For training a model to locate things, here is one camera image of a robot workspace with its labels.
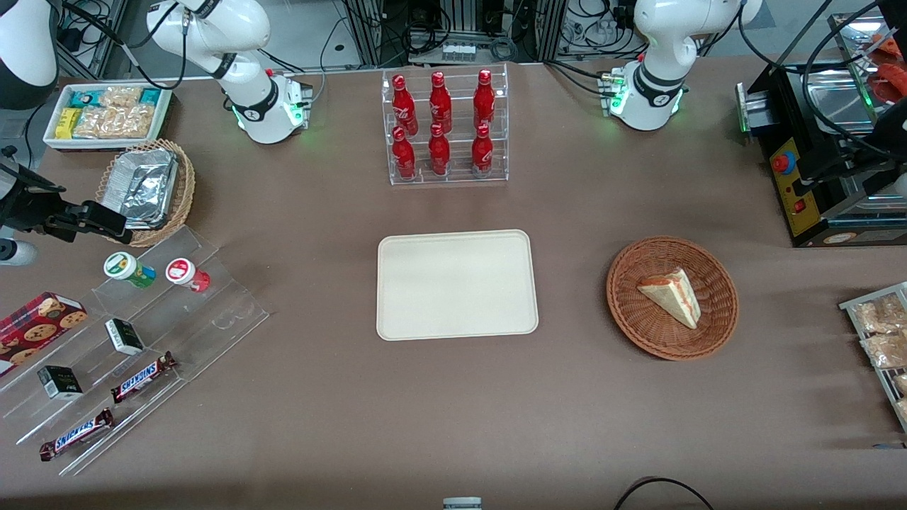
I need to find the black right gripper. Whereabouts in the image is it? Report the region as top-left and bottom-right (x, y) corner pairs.
(0, 163), (135, 246)

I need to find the silver foil tray stack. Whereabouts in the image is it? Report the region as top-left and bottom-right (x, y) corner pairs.
(101, 147), (178, 229)

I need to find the red gum bottle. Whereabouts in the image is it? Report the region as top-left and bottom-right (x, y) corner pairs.
(165, 258), (211, 293)

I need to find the beige plastic tray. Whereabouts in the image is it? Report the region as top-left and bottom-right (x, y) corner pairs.
(376, 229), (539, 342)

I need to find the light wicker basket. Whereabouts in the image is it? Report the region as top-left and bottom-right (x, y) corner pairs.
(94, 139), (196, 248)

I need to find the clear rice cracker bag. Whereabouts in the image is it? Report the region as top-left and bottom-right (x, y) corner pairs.
(99, 86), (144, 108)
(73, 105), (157, 140)

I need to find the white snack bin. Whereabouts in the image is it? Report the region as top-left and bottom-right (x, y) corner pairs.
(43, 82), (174, 153)

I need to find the small black box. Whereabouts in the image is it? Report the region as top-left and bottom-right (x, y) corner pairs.
(37, 365), (84, 401)
(105, 319), (145, 356)

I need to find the red plaid cookie box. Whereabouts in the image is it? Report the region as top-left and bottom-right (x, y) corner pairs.
(0, 292), (89, 378)

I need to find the clear acrylic stepped display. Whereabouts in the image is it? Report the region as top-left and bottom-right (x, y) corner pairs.
(0, 225), (270, 477)

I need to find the Snickers bar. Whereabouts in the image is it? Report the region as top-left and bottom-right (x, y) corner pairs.
(39, 409), (116, 462)
(111, 352), (178, 404)

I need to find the red cola bottle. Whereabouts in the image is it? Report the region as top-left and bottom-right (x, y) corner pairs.
(429, 71), (453, 134)
(392, 74), (419, 137)
(392, 126), (417, 180)
(428, 123), (451, 176)
(471, 124), (494, 175)
(473, 69), (496, 130)

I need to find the clear acrylic bottle rack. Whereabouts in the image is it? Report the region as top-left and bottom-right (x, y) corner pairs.
(381, 62), (509, 186)

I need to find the brown round wicker basket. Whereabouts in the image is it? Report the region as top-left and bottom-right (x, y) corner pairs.
(606, 236), (740, 362)

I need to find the wrapped triangle sandwich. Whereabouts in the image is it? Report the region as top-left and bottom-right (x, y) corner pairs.
(636, 267), (702, 330)

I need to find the black machine with yellow panel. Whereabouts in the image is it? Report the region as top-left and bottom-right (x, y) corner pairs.
(736, 13), (907, 249)

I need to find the clear bagged snack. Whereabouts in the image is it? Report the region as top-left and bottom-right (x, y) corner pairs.
(860, 331), (907, 369)
(852, 294), (907, 334)

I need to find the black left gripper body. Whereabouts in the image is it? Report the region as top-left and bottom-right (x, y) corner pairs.
(836, 105), (907, 179)

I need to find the red orange object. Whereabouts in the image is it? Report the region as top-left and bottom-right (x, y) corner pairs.
(866, 32), (907, 107)

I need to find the black looped cable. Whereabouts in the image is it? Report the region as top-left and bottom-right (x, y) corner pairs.
(613, 477), (716, 510)

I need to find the grey wire rack tray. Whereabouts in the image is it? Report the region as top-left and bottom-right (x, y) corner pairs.
(839, 282), (907, 433)

